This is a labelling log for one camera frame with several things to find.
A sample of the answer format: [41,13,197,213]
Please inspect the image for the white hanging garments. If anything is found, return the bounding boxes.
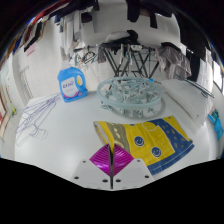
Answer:
[59,9,84,61]

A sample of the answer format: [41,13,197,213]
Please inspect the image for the white pillow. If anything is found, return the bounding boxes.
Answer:
[163,79,211,128]

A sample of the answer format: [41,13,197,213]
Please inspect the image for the round pale green clip hanger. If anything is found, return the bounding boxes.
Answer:
[96,76,165,119]

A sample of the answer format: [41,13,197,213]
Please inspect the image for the green clothes hanger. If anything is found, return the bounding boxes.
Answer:
[175,75,216,99]

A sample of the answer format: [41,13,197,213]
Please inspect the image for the row of colourful hanging clothes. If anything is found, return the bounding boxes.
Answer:
[0,0,101,61]

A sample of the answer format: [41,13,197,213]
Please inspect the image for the black folding drying rack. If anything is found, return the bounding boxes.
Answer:
[71,43,161,79]

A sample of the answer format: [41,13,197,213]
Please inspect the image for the grey garment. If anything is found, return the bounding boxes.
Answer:
[156,44,193,81]

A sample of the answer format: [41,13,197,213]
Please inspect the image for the blue laundry detergent bottle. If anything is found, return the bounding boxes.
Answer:
[56,60,89,104]

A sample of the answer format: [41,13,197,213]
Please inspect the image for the black bundled garment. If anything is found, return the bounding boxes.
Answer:
[126,29,140,44]

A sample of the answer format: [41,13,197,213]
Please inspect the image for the yellow and blue smiley towel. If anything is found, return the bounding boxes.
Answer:
[92,115,196,177]

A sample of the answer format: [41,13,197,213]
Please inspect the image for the teal bags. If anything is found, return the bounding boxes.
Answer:
[207,109,224,141]

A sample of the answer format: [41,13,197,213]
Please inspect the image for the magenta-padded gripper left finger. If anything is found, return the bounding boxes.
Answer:
[70,143,113,192]

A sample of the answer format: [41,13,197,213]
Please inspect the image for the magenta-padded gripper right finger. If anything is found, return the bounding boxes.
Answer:
[111,143,156,192]

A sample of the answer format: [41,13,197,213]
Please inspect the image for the white bundled garment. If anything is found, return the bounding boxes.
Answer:
[105,30,132,43]

